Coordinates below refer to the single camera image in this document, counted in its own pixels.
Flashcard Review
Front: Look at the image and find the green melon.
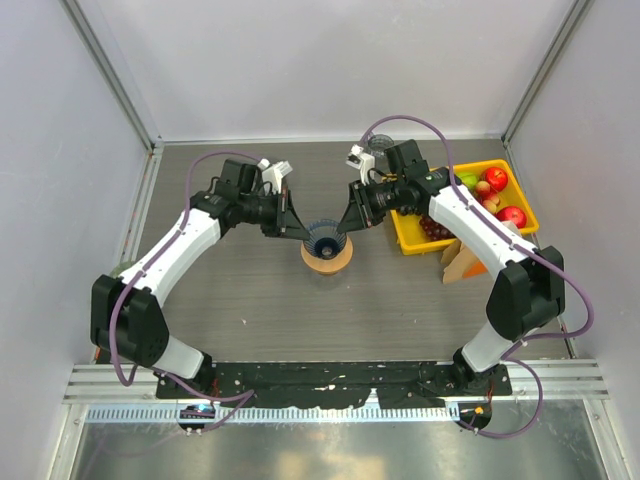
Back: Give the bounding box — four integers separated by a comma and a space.
110, 262, 130, 278

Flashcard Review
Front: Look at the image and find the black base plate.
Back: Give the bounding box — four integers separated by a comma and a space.
156, 361, 512, 410

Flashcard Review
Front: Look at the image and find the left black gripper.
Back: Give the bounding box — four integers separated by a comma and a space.
240, 188, 310, 241

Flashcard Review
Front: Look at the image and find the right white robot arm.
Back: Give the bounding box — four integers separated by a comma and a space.
337, 140, 565, 394

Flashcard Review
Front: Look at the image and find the red apple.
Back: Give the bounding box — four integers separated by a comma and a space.
496, 206, 528, 229
482, 167, 509, 193

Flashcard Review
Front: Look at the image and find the red grape bunch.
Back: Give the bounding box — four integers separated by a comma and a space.
419, 215, 455, 242

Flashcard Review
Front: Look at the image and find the white slotted cable duct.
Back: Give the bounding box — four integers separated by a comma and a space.
85, 402, 460, 424

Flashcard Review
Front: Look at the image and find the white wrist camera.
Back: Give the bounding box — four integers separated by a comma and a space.
257, 158, 293, 194
345, 144, 376, 185

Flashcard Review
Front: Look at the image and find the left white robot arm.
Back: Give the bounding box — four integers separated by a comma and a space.
90, 158, 309, 398

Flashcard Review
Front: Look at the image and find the yellow plastic bin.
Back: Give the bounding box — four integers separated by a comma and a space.
390, 159, 540, 255

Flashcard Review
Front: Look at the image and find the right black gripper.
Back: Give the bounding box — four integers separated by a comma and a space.
339, 177, 406, 234

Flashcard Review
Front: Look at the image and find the dark grape bunch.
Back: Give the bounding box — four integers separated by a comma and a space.
397, 206, 421, 217

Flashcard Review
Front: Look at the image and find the brown paper filter stack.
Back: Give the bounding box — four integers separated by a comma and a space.
441, 239, 482, 284

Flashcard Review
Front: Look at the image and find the wooden dripper ring holder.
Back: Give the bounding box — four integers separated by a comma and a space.
300, 237, 354, 271

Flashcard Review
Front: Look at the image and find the blue glass dripper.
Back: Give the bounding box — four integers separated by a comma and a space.
303, 219, 347, 260

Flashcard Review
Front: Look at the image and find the glass carafe with wood band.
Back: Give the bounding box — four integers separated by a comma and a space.
313, 269, 341, 277

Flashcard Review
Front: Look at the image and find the orange filter holder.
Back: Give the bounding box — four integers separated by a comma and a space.
463, 262, 488, 278

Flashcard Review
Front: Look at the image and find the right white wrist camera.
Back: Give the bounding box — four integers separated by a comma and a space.
345, 144, 376, 185

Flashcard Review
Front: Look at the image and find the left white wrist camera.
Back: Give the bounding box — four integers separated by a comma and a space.
257, 158, 293, 194

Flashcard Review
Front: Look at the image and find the peach fruit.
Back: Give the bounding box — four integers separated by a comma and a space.
474, 180, 501, 215

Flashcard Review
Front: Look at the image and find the grey plastic measuring cup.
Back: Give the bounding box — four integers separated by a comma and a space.
367, 134, 394, 152

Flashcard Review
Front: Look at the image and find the green apple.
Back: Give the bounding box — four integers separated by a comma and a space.
457, 172, 480, 191

